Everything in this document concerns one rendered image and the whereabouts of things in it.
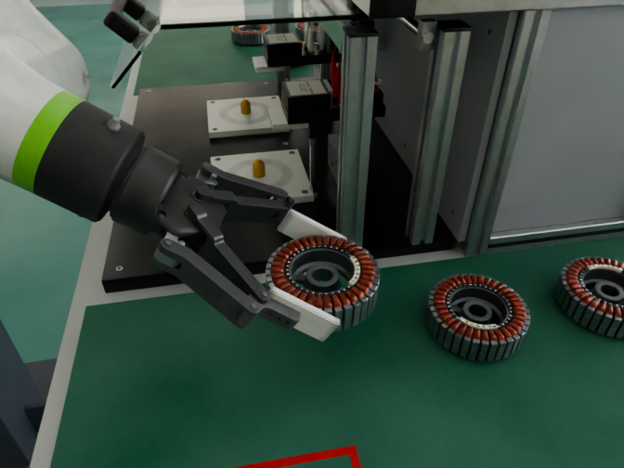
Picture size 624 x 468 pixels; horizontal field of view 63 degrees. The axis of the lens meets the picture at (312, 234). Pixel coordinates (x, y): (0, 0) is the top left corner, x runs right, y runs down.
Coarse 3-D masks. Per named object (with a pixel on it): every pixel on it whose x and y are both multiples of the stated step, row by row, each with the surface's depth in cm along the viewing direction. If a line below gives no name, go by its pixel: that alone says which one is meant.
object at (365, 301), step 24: (312, 240) 53; (336, 240) 53; (288, 264) 50; (312, 264) 53; (336, 264) 53; (360, 264) 50; (288, 288) 47; (312, 288) 50; (336, 288) 50; (360, 288) 48; (336, 312) 46; (360, 312) 48
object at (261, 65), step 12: (264, 36) 94; (276, 36) 94; (288, 36) 94; (264, 48) 96; (276, 48) 91; (288, 48) 91; (300, 48) 92; (264, 60) 95; (276, 60) 92; (288, 60) 92; (300, 60) 93; (312, 60) 93; (324, 60) 93; (336, 60) 94
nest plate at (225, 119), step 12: (276, 96) 107; (216, 108) 102; (228, 108) 102; (252, 108) 102; (264, 108) 102; (216, 120) 98; (228, 120) 98; (240, 120) 98; (252, 120) 98; (264, 120) 98; (216, 132) 94; (228, 132) 94; (240, 132) 94; (252, 132) 95; (264, 132) 95; (276, 132) 96
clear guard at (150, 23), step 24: (168, 0) 56; (192, 0) 56; (216, 0) 56; (240, 0) 56; (264, 0) 56; (288, 0) 56; (312, 0) 56; (336, 0) 56; (144, 24) 56; (168, 24) 49; (192, 24) 49; (216, 24) 50; (240, 24) 50; (144, 48) 50; (120, 72) 51
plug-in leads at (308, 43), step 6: (306, 24) 92; (312, 24) 91; (306, 30) 93; (312, 30) 91; (318, 30) 95; (324, 30) 92; (306, 36) 93; (312, 36) 92; (318, 36) 95; (324, 36) 92; (306, 42) 94; (312, 42) 92; (318, 42) 96; (324, 42) 93; (330, 42) 96; (306, 48) 95; (312, 48) 93; (318, 48) 94; (324, 48) 94
